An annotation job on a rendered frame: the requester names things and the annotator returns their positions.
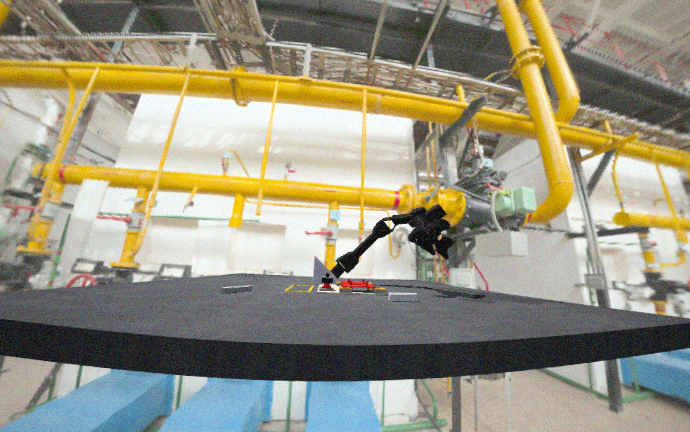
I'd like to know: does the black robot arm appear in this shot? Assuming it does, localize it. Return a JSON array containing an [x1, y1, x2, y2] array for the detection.
[[330, 203, 450, 278]]

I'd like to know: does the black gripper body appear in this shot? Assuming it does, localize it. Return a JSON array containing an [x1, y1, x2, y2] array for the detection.
[[407, 222, 454, 249]]

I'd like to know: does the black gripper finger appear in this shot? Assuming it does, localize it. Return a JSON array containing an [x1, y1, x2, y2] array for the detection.
[[435, 239, 449, 260], [415, 233, 436, 255]]

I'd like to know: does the light grey flat bar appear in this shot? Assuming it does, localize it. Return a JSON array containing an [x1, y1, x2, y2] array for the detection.
[[221, 285, 253, 294]]

